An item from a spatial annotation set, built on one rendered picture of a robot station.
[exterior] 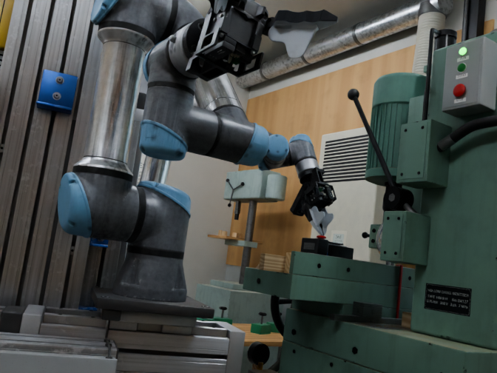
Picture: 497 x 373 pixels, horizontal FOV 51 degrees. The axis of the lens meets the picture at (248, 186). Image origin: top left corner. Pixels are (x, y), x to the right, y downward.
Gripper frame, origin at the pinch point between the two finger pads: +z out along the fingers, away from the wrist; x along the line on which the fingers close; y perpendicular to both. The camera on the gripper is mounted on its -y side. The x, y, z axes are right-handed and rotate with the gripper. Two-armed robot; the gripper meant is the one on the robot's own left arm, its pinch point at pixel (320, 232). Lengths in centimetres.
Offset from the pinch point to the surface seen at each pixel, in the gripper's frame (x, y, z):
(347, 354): -11.0, 8.2, 39.8
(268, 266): -31.5, 10.1, 19.6
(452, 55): -6, 62, -13
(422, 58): 124, -2, -136
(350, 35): 124, -39, -197
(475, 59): -6, 66, -8
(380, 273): 3.4, 14.2, 19.7
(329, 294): -14.2, 10.6, 25.7
